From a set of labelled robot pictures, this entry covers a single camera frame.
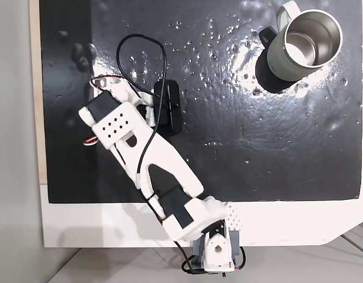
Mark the black rubber mat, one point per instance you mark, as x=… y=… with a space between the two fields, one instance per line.
x=258 y=141

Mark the mint green steel mug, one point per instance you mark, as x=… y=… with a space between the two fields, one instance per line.
x=305 y=44

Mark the black oval camera box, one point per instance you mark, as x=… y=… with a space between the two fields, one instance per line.
x=171 y=112

